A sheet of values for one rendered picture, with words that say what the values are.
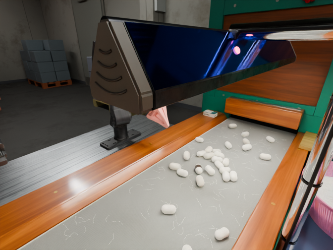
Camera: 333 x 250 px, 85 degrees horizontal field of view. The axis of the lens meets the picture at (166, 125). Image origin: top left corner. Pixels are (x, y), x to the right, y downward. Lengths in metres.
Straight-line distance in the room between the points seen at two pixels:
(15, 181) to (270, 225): 0.76
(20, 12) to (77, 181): 7.24
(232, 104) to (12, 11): 7.17
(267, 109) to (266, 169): 0.30
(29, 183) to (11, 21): 6.93
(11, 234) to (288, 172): 0.66
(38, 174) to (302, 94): 1.03
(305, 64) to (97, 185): 0.82
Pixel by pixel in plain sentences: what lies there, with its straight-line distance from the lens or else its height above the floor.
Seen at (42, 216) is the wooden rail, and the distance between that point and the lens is 0.50.
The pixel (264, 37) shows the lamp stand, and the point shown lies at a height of 1.10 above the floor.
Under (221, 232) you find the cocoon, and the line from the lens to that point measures 0.43.
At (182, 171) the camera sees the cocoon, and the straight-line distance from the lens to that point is 0.54.
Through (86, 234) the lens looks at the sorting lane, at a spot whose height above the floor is 0.74.
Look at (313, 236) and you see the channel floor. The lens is 0.62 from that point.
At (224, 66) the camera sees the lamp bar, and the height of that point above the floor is 1.07.
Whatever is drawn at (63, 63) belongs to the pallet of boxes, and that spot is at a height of 0.60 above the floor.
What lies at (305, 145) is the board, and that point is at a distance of 0.78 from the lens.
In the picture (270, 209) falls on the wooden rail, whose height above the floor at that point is 0.76.
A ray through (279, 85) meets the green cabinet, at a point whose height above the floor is 0.94.
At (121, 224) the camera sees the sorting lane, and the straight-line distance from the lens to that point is 0.46.
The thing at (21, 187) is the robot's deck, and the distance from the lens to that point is 0.78.
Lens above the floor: 1.09
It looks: 24 degrees down
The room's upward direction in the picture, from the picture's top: straight up
